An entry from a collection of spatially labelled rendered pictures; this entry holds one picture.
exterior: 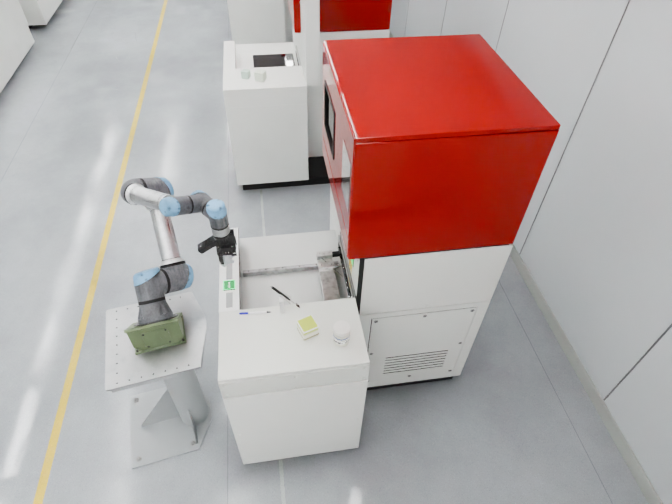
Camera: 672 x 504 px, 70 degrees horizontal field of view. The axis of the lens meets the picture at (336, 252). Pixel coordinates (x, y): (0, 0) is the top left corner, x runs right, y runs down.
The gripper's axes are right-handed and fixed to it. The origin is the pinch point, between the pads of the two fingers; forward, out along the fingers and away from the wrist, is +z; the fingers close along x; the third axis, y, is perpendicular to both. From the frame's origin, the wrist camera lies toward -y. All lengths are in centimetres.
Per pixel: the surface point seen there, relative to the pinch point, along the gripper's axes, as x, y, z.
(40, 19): 574, -261, 95
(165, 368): -32, -29, 29
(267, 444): -50, 11, 81
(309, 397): -50, 33, 38
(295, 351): -40, 28, 14
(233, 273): 7.4, 2.7, 14.6
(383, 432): -40, 75, 111
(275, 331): -29.2, 20.6, 14.2
